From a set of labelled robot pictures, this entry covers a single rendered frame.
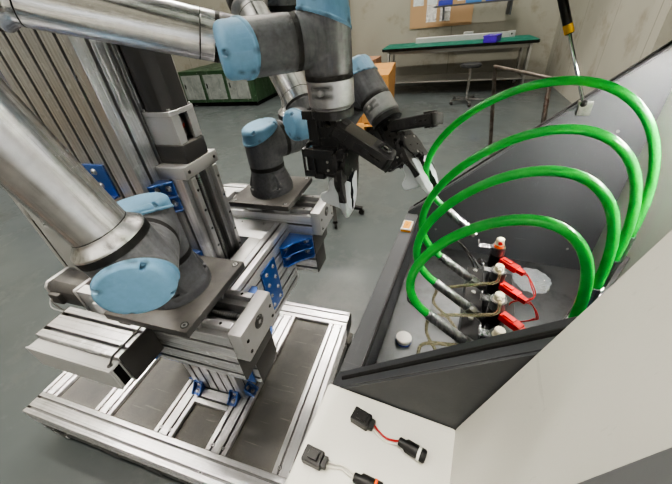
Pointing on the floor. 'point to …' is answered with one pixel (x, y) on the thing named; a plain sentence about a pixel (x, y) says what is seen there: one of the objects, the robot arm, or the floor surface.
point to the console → (583, 392)
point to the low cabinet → (223, 88)
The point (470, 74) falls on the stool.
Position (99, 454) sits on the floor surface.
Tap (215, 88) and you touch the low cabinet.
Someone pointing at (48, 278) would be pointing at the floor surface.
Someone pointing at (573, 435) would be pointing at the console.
